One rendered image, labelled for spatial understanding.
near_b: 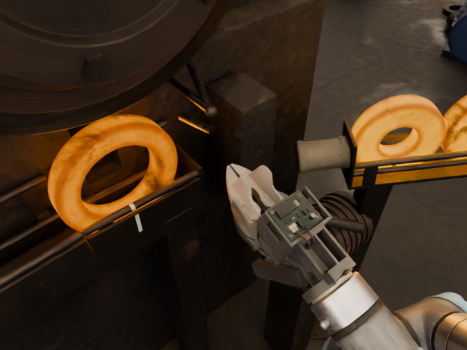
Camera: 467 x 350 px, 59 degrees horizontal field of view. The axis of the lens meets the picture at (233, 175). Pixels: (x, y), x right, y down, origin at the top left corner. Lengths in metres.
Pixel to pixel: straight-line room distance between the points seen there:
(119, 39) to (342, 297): 0.36
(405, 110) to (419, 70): 1.74
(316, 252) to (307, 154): 0.26
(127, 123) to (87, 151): 0.06
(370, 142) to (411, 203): 0.95
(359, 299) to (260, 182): 0.20
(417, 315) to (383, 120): 0.30
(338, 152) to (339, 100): 1.36
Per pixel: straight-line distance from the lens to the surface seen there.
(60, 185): 0.56
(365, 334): 0.52
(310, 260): 0.51
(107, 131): 0.55
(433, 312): 0.66
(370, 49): 2.57
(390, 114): 0.72
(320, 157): 0.74
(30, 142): 0.62
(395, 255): 1.52
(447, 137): 0.81
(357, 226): 0.81
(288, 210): 0.51
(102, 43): 0.37
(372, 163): 0.76
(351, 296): 0.52
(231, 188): 0.57
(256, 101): 0.66
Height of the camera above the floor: 1.18
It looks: 46 degrees down
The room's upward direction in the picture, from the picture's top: straight up
